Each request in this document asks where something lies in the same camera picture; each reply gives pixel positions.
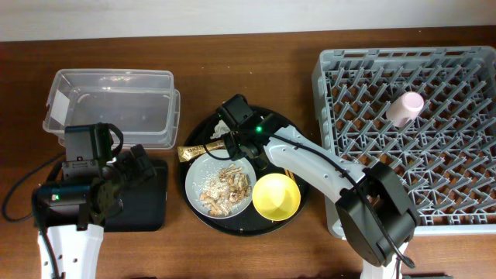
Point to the pink cup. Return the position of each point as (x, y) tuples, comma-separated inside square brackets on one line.
[(407, 107)]

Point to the grey dishwasher rack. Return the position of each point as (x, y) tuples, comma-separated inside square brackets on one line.
[(445, 157)]

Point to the wooden chopstick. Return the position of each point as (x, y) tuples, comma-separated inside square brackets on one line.
[(290, 175)]

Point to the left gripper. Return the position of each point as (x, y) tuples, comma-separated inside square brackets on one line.
[(136, 176)]

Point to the round black serving tray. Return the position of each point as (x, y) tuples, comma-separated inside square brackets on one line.
[(249, 222)]

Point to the clear plastic bin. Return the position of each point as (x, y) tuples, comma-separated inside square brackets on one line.
[(143, 104)]

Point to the gold coffee sachet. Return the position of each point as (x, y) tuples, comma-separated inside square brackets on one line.
[(187, 153)]

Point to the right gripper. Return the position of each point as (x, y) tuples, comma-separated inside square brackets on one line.
[(232, 147)]

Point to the food scraps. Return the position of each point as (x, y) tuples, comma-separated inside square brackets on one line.
[(224, 192)]

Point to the black rectangular tray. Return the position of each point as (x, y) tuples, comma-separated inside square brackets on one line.
[(142, 208)]

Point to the grey plate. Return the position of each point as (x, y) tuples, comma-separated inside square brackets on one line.
[(207, 164)]

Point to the crumpled white napkin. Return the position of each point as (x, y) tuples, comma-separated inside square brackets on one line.
[(220, 129)]

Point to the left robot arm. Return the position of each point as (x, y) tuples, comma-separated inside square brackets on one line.
[(81, 193)]

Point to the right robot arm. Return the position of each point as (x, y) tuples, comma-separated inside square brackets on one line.
[(375, 211)]

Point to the yellow bowl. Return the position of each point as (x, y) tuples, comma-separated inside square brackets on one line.
[(276, 197)]

